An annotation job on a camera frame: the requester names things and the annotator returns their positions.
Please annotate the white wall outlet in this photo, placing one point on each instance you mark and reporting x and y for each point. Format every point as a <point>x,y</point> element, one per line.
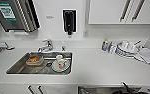
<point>85,33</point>

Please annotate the white wall cabinet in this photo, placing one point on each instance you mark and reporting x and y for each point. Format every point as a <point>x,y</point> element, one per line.
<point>104,10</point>

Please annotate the stainless steel sink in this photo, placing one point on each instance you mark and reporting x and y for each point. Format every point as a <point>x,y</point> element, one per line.
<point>17,69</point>

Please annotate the white plate in sink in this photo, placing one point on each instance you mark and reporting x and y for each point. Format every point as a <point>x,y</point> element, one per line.
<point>66,67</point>

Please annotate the small wall label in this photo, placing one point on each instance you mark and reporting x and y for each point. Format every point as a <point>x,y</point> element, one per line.
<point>49,17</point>

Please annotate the small clear jar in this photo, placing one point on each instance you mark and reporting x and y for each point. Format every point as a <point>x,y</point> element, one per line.
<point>111,48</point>

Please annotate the steel paper towel dispenser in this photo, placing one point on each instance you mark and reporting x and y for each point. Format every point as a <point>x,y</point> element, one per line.
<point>14,15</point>

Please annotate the white drawer stack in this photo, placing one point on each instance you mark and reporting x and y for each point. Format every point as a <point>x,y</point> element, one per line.
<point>2,89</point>

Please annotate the bowl with orange food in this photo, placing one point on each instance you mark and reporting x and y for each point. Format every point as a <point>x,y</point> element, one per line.
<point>35,60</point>

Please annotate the white sink base cabinet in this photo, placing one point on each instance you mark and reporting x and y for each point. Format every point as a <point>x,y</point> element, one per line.
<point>61,89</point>

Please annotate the small countertop soap pump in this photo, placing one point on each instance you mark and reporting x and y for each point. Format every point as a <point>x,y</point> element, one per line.
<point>63,48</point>

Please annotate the black soap dispenser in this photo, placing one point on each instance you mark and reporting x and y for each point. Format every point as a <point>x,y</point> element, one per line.
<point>69,21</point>

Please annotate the chrome sink faucet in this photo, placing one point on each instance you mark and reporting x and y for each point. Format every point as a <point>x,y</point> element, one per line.
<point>47,45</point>

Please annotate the dish soap bottle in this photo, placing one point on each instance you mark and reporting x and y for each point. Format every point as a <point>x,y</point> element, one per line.
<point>105,45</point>

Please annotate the white cup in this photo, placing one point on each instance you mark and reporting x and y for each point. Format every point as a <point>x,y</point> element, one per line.
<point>59,60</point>

